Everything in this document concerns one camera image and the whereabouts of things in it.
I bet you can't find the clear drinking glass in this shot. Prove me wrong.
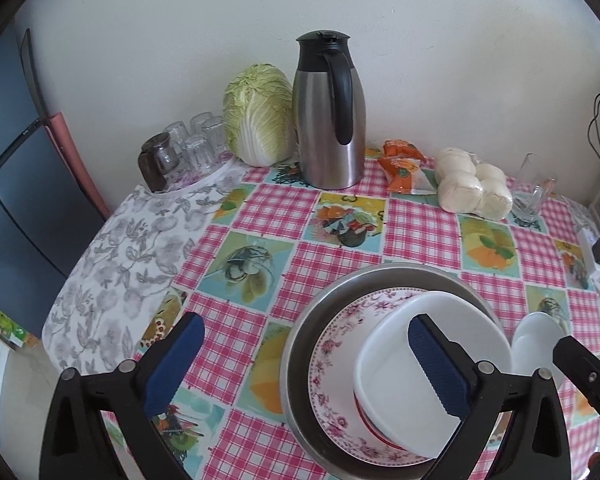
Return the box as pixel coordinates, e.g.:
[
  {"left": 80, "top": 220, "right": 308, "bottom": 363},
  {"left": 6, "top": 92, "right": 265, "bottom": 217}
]
[
  {"left": 202, "top": 117, "right": 231, "bottom": 158},
  {"left": 181, "top": 134, "right": 216, "bottom": 173},
  {"left": 190, "top": 111, "right": 216, "bottom": 136},
  {"left": 164, "top": 120, "right": 190, "bottom": 148}
]

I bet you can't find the large steel plate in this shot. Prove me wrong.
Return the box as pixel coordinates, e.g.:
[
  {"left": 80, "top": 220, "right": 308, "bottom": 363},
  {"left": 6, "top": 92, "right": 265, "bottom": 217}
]
[{"left": 280, "top": 262, "right": 506, "bottom": 480}]

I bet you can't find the bag of steamed buns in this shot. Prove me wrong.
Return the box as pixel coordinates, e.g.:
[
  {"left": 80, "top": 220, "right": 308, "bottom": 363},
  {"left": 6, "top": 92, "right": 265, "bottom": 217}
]
[{"left": 434, "top": 146, "right": 513, "bottom": 221}]

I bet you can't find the large white bowl red print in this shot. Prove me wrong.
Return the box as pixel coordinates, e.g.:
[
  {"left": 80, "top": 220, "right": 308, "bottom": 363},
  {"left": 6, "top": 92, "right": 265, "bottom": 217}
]
[{"left": 352, "top": 291, "right": 513, "bottom": 461}]

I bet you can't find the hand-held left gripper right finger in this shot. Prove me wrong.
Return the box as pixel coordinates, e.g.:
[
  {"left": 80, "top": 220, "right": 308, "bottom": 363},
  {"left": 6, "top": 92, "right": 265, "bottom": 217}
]
[{"left": 407, "top": 312, "right": 573, "bottom": 480}]

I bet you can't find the orange snack packet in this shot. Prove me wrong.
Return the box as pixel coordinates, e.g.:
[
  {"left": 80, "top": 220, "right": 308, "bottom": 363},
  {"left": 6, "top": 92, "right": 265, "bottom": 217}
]
[
  {"left": 377, "top": 156, "right": 438, "bottom": 196},
  {"left": 382, "top": 140, "right": 428, "bottom": 161}
]

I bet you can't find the pink checkered fruit tablecloth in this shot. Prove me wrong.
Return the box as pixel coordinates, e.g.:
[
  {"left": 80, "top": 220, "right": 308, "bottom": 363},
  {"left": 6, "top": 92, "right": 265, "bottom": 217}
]
[{"left": 100, "top": 152, "right": 600, "bottom": 480}]

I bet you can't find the steel thermos jug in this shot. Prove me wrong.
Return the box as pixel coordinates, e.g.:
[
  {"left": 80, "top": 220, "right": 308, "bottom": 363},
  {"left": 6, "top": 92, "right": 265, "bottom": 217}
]
[{"left": 292, "top": 30, "right": 367, "bottom": 191}]

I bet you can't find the grey floral cloth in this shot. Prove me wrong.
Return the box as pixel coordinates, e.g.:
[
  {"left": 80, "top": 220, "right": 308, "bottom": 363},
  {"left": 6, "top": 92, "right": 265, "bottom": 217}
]
[{"left": 41, "top": 157, "right": 251, "bottom": 376}]

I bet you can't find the tall clear glass cup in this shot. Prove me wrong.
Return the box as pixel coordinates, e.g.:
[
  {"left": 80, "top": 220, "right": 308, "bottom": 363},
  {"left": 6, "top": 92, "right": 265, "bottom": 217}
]
[{"left": 511, "top": 152, "right": 558, "bottom": 226}]

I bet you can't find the dark blue refrigerator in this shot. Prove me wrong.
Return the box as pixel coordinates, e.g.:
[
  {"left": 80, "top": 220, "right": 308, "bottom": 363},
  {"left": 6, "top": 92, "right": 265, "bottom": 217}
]
[{"left": 0, "top": 20, "right": 106, "bottom": 341}]

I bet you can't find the plain white bowl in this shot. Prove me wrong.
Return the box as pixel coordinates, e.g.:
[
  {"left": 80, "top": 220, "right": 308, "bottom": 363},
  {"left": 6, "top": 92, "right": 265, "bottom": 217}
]
[{"left": 510, "top": 311, "right": 571, "bottom": 391}]

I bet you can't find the pink floral porcelain plate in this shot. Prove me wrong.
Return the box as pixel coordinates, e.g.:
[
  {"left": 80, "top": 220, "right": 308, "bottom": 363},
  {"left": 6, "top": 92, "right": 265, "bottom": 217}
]
[{"left": 307, "top": 287, "right": 446, "bottom": 466}]

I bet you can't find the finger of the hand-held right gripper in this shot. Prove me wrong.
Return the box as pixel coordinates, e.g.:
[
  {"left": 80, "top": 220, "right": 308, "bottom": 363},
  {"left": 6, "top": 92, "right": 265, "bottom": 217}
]
[{"left": 552, "top": 335, "right": 600, "bottom": 451}]

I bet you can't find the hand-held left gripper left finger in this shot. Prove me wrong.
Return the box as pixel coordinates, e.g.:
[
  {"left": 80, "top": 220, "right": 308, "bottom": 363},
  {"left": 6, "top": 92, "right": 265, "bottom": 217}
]
[{"left": 39, "top": 311, "right": 206, "bottom": 480}]

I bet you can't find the napa cabbage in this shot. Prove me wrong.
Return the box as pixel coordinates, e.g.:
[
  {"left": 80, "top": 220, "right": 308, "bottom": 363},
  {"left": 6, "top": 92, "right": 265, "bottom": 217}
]
[{"left": 222, "top": 63, "right": 298, "bottom": 167}]

